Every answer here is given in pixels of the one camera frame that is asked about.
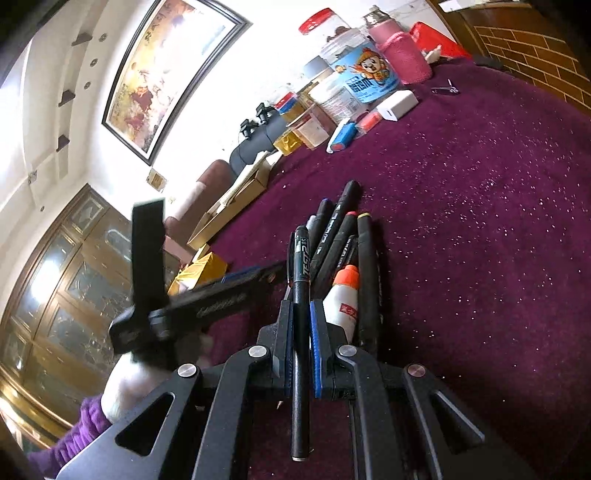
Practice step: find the wooden brick pattern panel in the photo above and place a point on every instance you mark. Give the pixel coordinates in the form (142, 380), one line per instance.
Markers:
(531, 50)

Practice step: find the long cardboard box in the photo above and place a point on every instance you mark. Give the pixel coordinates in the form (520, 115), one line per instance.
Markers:
(240, 203)

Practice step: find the dark grey sofa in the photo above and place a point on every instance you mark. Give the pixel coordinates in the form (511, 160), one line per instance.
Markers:
(251, 147)

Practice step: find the grey pen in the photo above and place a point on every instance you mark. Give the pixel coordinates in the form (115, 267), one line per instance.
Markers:
(311, 230)

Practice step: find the white bottle orange label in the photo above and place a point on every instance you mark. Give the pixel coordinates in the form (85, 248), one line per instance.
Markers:
(344, 304)

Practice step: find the orange packet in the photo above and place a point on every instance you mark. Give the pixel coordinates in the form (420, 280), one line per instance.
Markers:
(369, 122)

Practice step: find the small white tube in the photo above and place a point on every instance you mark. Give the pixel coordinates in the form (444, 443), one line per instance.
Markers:
(331, 147)

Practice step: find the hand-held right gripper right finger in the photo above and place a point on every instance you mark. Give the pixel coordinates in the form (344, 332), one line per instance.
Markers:
(316, 350)

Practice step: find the metal nail clipper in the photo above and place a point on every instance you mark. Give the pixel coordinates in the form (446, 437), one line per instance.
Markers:
(445, 87)

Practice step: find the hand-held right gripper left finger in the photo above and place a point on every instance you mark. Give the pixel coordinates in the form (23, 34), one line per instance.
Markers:
(289, 341)

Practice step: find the person's left forearm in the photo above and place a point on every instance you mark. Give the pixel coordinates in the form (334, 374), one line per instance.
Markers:
(69, 443)

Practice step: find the brown armchair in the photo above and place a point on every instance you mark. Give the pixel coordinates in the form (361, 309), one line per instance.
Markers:
(203, 194)

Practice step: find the wooden glass cabinet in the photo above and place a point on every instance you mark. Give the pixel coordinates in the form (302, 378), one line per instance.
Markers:
(69, 300)

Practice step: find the clear jar red lid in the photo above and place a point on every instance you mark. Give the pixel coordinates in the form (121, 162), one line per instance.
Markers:
(364, 69)

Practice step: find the gold taped box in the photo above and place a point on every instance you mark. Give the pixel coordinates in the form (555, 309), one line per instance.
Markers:
(198, 274)

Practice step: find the black pen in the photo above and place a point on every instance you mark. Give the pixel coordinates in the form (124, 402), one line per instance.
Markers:
(301, 286)

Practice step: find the blue and red round case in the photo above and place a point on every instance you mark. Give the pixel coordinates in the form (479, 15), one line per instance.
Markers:
(344, 134)

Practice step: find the person's left hand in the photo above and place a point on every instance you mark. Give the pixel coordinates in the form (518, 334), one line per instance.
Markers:
(127, 387)

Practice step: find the dark wall bracket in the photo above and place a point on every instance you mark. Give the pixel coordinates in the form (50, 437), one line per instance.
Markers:
(68, 97)
(82, 39)
(63, 142)

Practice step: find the red plastic container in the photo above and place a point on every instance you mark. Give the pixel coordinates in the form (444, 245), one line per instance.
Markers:
(438, 39)

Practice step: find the white plastic tub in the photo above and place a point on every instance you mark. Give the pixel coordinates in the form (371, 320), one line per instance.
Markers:
(341, 101)

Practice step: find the stack of papers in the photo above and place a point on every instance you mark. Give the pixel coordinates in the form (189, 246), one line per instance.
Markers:
(249, 180)

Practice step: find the clear jar blue red bands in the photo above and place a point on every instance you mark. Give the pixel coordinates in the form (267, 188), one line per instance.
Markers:
(287, 104)

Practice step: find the black clamp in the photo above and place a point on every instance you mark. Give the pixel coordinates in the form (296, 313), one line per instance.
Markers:
(248, 129)
(264, 113)

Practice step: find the white charger block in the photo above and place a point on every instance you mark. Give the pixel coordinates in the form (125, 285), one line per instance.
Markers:
(397, 106)

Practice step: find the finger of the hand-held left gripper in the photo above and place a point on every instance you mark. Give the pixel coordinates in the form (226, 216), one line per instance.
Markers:
(217, 300)

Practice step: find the framed wall painting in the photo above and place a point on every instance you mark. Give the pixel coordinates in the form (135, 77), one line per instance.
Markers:
(161, 78)

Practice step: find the small gold wall plaque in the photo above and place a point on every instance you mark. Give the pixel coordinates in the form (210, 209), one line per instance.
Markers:
(157, 179)

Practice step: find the pink bottle knitted sleeve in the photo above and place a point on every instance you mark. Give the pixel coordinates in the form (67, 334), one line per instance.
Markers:
(401, 55)

